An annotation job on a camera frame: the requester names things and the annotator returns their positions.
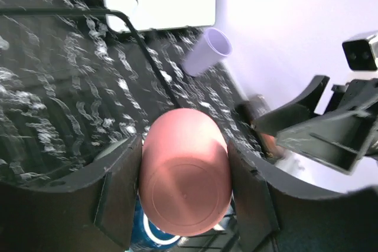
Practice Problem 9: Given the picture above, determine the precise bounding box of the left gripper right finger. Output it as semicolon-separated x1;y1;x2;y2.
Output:
227;141;377;251

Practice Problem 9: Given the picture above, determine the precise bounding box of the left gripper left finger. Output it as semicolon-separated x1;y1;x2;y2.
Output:
1;136;142;251

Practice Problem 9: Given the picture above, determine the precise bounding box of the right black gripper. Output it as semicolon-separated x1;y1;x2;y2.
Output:
253;75;377;174

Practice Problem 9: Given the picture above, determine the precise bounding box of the pink plastic cup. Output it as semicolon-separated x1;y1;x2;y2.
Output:
138;108;232;236

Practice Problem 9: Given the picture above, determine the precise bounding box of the lavender plastic cup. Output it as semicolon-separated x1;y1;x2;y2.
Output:
181;27;233;77

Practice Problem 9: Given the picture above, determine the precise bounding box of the dark blue ceramic cup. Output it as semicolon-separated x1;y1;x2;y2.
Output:
130;197;181;251

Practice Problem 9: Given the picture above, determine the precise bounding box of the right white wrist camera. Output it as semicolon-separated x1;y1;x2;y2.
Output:
342;31;377;71

